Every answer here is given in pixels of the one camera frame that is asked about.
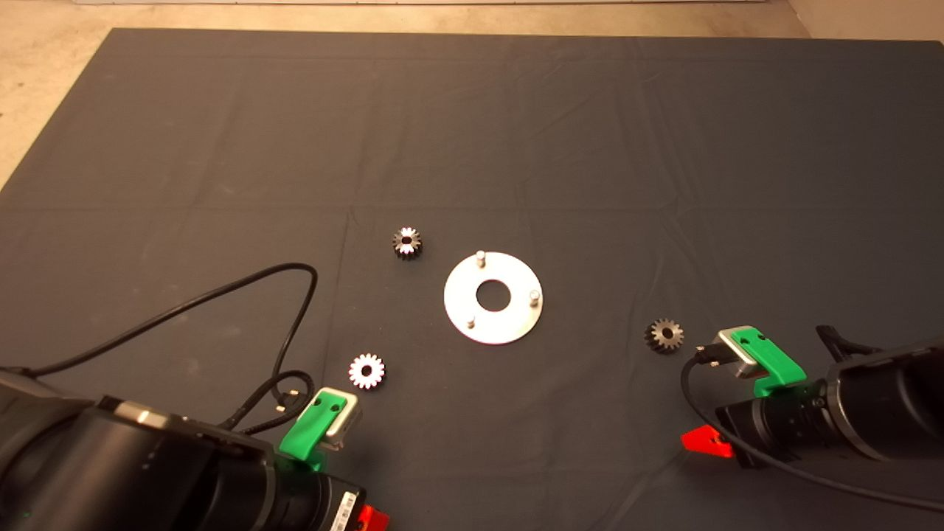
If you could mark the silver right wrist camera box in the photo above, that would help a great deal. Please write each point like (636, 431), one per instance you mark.
(737, 358)

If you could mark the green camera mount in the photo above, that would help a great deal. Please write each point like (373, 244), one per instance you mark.
(771, 361)
(306, 431)

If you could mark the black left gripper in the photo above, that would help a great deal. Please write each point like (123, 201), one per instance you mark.
(310, 501)

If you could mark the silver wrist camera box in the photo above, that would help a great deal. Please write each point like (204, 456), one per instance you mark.
(346, 424)
(737, 358)

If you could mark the green right camera mount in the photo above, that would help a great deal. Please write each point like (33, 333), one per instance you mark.
(771, 361)

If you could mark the dark grey table cloth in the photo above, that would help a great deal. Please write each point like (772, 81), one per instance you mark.
(516, 133)

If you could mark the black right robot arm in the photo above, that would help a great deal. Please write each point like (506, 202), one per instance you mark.
(892, 398)

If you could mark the small steel planetary gear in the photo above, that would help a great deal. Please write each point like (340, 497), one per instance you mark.
(366, 371)
(664, 335)
(406, 243)

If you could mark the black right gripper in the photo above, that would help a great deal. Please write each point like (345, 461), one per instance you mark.
(782, 420)

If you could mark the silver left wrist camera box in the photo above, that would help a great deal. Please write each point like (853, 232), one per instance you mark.
(346, 424)

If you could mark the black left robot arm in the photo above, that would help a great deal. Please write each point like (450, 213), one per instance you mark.
(110, 472)

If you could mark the green left camera mount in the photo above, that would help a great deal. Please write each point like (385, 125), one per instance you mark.
(306, 431)

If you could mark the round metal carrier plate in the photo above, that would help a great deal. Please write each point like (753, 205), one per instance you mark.
(461, 302)

